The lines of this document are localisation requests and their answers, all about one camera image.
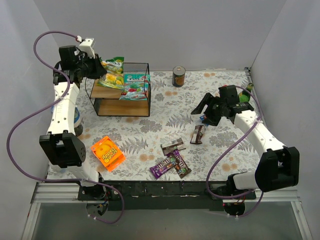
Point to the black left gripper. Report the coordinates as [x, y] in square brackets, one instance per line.
[97, 67]

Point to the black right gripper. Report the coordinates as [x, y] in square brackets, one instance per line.
[213, 110]

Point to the green yellow candy bag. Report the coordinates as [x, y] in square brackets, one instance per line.
[114, 77]

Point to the brown candy bag barcode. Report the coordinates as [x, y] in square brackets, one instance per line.
[197, 134]

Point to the teal red candy bag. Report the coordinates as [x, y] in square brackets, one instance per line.
[136, 87]

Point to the brown M&M candy bag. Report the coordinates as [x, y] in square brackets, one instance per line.
[181, 168]

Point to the purple M&M candy bag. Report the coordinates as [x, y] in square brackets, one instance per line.
[165, 165]

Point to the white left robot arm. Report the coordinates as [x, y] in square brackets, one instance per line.
[60, 144]

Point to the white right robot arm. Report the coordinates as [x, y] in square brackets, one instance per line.
[279, 165]

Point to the blue M&M candy bag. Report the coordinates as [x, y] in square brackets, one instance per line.
[202, 118]

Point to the green glass bottle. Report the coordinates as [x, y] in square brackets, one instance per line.
[244, 95]

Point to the brown tin can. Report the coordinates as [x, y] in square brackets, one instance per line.
[178, 76]

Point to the orange Scrub Daddy box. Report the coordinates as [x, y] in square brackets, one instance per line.
[108, 153]

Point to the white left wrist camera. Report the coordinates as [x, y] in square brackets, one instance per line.
[87, 46]

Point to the black wire wooden shelf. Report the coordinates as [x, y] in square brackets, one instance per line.
[107, 102]

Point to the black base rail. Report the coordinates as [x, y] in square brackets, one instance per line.
[163, 195]

